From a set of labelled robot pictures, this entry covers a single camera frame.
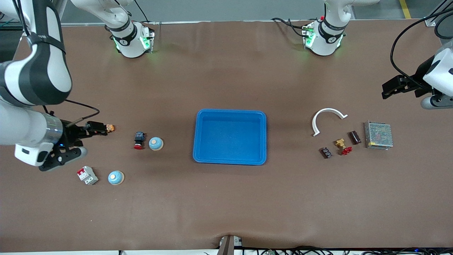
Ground white red circuit breaker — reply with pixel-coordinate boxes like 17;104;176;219
77;166;99;185

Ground red pushbutton black body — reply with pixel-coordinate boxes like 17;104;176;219
133;132;146;150

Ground metal mesh power supply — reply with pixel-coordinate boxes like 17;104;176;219
364;121;394;151

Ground white curved plastic piece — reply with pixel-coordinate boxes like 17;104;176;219
312;108;348;137

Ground blue plastic tray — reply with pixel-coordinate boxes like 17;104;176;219
193;109;267;166

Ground brown table mat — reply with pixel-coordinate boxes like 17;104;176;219
0;19;453;253

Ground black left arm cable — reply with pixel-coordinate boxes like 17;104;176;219
390;9;453;85

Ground aluminium frame post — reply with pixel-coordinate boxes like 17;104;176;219
423;0;453;27

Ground brass valve red handle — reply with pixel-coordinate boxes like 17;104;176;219
334;138;353;156

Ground black base cable bundle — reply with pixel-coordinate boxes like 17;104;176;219
272;17;312;39

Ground grey metal clamp bracket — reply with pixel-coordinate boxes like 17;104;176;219
217;234;243;255

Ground black table edge cables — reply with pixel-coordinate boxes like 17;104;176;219
203;245;453;255

